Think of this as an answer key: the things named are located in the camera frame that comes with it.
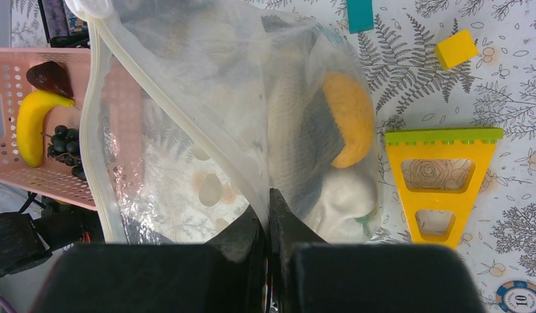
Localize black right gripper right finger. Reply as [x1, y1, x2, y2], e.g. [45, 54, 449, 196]
[269, 189, 484, 312]

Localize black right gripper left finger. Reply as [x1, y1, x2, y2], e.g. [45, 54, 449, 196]
[31, 208, 265, 312]

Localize grey toy fish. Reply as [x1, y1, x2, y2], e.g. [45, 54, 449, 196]
[261, 14, 344, 216]

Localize clear zip top bag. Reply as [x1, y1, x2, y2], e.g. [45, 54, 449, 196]
[67, 1, 377, 244]

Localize orange toy fruit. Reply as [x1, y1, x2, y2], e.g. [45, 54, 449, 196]
[322, 71, 375, 168]

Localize black toy grapes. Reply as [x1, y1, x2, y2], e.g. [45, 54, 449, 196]
[46, 125, 87, 182]

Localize yellow toy banana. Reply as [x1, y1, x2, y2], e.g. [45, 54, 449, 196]
[16, 90, 75, 168]

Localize dark red toy fig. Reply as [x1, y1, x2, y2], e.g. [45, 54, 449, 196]
[25, 61, 74, 98]

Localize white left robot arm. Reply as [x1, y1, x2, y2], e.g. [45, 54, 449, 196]
[0, 198, 104, 278]

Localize yellow triangle toy block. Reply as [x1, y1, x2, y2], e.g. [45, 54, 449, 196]
[385, 127, 503, 249]

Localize teal toy block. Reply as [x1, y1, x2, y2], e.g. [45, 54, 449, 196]
[346, 0, 374, 34]

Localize pink plastic basket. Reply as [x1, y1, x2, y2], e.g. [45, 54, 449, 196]
[0, 47, 143, 212]

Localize yellow toy brick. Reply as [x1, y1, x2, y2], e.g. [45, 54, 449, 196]
[434, 29, 478, 70]

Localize black poker chip case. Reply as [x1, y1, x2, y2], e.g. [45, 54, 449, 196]
[37, 0, 90, 49]

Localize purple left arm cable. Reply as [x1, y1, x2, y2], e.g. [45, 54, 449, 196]
[0, 289, 18, 313]

